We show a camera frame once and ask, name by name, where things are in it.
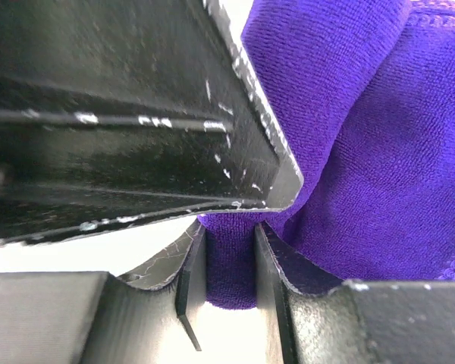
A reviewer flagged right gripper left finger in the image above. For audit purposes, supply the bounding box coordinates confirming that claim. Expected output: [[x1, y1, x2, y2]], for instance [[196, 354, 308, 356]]
[[0, 222, 206, 363]]

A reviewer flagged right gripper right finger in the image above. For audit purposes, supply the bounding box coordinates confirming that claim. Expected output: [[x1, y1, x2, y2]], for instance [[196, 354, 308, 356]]
[[255, 223, 455, 363]]

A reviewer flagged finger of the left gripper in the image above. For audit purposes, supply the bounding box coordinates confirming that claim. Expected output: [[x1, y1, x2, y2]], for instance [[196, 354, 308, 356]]
[[0, 1, 303, 244]]

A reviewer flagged purple towel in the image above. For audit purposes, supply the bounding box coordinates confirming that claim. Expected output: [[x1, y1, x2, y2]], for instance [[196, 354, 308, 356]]
[[201, 1, 455, 309]]

